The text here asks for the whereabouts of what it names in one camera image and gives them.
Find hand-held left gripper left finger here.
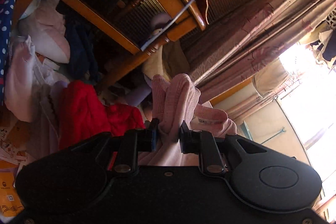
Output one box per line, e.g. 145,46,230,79
71,118,160,177

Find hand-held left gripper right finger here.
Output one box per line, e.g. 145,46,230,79
179,122,264,176

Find pink sweatshirt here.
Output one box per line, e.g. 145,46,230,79
138,73,238,167

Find blue clothes fork pole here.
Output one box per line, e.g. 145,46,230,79
262,126,287,144

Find dark and white hanging clothes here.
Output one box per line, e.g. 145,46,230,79
299,7,336,67

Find lavender cloth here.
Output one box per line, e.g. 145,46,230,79
126,81,154,109

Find red garment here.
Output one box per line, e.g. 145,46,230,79
58,80,145,151

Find beige hanging cloth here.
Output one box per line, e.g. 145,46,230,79
253,59,292,98

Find navy cloth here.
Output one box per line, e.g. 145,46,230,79
56,0,101,84

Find brown floral curtain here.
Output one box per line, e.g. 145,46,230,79
181,0,336,119

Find orange wooden chair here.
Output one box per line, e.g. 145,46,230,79
12,0,206,93

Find printed papers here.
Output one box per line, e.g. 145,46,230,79
0,119,32,164

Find white plastic bag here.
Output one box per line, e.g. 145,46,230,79
4,35,69,125

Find pink white pillow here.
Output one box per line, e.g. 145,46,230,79
18,2,72,65

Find orange paper envelope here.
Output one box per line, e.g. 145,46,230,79
0,171,25,218

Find blue polka-dot cloth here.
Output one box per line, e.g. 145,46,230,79
0,0,20,106

